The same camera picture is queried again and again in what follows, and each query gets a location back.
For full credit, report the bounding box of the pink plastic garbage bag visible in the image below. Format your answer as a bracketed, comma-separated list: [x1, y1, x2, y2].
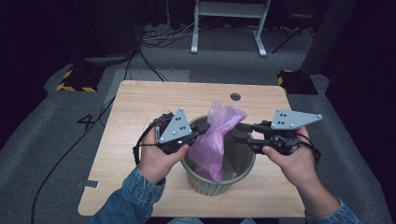
[187, 101, 248, 184]

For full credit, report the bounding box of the hand-held gripper black cable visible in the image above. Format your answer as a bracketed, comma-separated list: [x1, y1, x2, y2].
[133, 113, 174, 166]
[295, 133, 321, 162]

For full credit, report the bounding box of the black yellow striped base plate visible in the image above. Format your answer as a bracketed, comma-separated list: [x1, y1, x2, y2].
[276, 69, 319, 95]
[56, 63, 106, 93]

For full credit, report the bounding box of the person's left leg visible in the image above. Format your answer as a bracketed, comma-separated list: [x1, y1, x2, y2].
[167, 217, 200, 224]

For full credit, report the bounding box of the person's left hand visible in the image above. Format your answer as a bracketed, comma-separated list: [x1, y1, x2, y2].
[138, 125, 190, 185]

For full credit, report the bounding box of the long black floor cable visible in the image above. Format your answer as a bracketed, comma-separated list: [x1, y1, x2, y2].
[30, 46, 139, 224]

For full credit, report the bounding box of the green plastic trash bin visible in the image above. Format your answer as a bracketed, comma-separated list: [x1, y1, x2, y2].
[180, 115, 257, 197]

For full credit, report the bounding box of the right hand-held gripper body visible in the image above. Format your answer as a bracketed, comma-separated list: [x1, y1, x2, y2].
[253, 107, 323, 156]

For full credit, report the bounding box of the right hand-held gripper black cable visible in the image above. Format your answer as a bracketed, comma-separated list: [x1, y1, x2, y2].
[295, 133, 321, 162]

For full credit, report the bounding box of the white metal desk frame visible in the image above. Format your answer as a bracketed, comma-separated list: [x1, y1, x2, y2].
[190, 0, 272, 58]

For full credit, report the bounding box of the grey tape strip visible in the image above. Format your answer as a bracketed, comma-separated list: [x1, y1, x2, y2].
[76, 179, 101, 189]

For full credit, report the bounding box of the grey column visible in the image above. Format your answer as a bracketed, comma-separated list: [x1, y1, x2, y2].
[299, 0, 359, 75]

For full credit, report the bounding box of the bundle of floor cables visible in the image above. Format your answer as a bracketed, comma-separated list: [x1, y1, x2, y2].
[139, 21, 200, 49]

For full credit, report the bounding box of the person's right hand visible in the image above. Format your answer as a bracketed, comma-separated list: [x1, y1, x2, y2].
[262, 125, 320, 190]

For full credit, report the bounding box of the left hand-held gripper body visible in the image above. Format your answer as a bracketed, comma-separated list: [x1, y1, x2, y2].
[153, 107, 200, 156]

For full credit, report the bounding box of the black tripod stand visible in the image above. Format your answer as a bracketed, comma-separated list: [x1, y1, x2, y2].
[271, 26, 316, 54]

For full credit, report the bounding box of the left hand-held gripper black cable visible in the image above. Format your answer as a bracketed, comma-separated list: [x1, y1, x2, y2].
[133, 113, 174, 166]

